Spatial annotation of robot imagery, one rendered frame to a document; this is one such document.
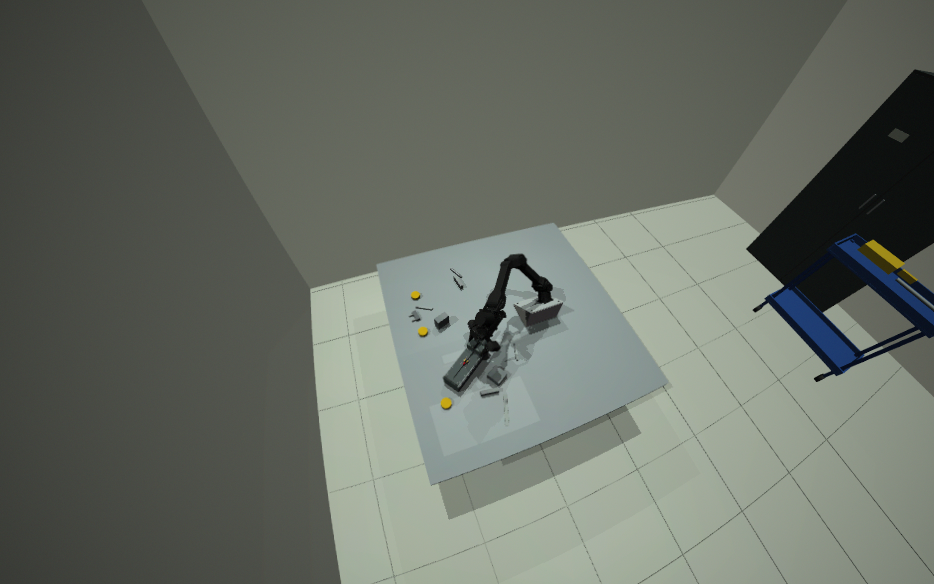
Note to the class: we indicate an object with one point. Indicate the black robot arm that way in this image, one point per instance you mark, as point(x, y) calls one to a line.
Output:
point(491, 313)

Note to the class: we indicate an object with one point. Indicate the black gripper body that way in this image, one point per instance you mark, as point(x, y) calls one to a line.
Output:
point(491, 345)

